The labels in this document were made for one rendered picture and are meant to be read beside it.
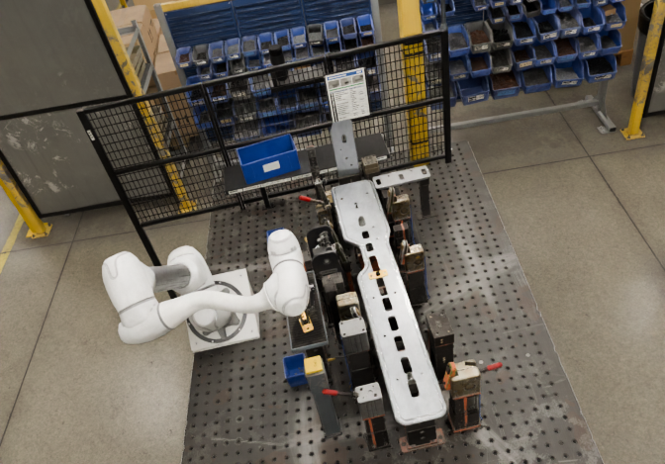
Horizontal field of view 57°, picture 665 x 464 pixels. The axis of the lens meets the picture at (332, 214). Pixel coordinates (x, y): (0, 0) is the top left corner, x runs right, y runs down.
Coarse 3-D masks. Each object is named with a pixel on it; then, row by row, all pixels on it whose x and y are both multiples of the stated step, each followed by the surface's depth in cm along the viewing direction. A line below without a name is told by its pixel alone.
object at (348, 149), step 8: (344, 120) 298; (336, 128) 300; (344, 128) 301; (352, 128) 301; (336, 136) 303; (352, 136) 304; (336, 144) 306; (344, 144) 307; (352, 144) 308; (336, 152) 309; (344, 152) 310; (352, 152) 311; (336, 160) 313; (344, 160) 314; (352, 160) 314; (344, 168) 317; (352, 168) 318
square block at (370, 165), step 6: (366, 156) 319; (372, 156) 319; (366, 162) 316; (372, 162) 315; (366, 168) 315; (372, 168) 316; (378, 168) 317; (366, 174) 318; (372, 174) 319; (378, 174) 320; (372, 180) 321; (378, 180) 322; (378, 192) 327
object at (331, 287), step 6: (330, 288) 250; (330, 294) 250; (336, 294) 251; (330, 300) 252; (330, 306) 256; (336, 306) 256; (336, 312) 259; (336, 318) 261; (336, 324) 264; (336, 330) 267; (342, 342) 273; (342, 348) 275
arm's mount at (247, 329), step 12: (216, 276) 288; (228, 276) 288; (240, 276) 287; (240, 288) 287; (240, 324) 285; (252, 324) 286; (192, 336) 285; (204, 336) 285; (216, 336) 285; (228, 336) 285; (240, 336) 285; (252, 336) 285; (192, 348) 285; (204, 348) 286
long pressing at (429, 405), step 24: (336, 192) 311; (360, 192) 308; (384, 216) 293; (360, 240) 282; (384, 240) 280; (384, 264) 269; (360, 288) 260; (384, 312) 249; (408, 312) 248; (384, 336) 240; (408, 336) 239; (384, 360) 232; (432, 384) 222; (408, 408) 216; (432, 408) 215
